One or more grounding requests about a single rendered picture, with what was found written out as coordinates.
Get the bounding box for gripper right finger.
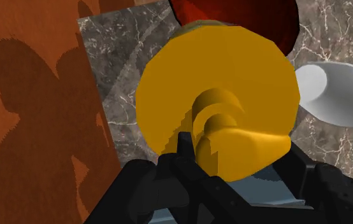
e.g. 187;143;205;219
271;143;353;224

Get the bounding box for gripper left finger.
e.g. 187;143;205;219
84;131;259;224

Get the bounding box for yellow round knobbed object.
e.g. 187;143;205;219
135;20;301;183

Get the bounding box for white bowl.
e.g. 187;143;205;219
295;60;353;129

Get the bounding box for dark red round bowl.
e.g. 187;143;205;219
168;0;301;57

